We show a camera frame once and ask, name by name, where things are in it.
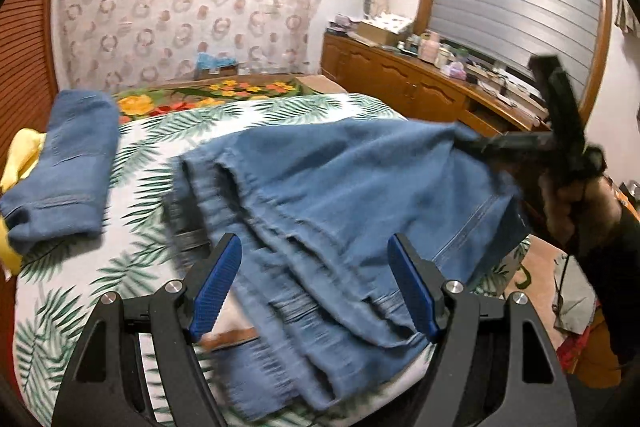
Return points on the flat brown cardboard box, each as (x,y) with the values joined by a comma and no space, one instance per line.
(320,84)

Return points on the white round fan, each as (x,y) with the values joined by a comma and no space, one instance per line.
(369,4)

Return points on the hanging pale cloth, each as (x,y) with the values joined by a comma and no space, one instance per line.
(627,14)

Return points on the person's right hand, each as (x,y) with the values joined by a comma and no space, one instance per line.
(555,207)

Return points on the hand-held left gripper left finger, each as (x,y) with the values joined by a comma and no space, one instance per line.
(215,292)

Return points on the cardboard box with dotted lid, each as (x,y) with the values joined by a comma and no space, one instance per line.
(382,29)

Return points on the folded blue denim pants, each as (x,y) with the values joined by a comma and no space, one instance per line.
(70,157)

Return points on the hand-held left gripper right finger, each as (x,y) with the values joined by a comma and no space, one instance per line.
(411,289)

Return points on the small cardboard box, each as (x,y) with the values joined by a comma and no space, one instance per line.
(217,73)

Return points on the grey cloth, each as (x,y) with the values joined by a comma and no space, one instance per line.
(575,297)

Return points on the pink kettle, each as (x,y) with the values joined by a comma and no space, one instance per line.
(429,48)

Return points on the yellow cloth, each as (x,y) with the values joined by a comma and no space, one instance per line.
(25,152)

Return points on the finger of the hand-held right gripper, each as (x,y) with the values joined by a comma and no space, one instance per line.
(562,117)
(510,147)

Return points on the wooden cabinet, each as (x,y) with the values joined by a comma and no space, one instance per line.
(380,67)

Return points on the blue denim pants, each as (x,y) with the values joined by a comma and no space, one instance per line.
(70,157)
(325,187)

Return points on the green bottle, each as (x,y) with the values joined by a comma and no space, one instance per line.
(461,54)

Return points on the floral blanket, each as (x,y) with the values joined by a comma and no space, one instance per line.
(150,104)

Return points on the blue cloth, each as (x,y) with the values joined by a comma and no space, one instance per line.
(215,59)

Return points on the wooden louvered door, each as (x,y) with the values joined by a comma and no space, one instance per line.
(25,57)

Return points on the white cup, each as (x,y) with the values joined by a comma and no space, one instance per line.
(445,57)

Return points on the person's right forearm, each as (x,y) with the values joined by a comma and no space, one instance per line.
(615,287)

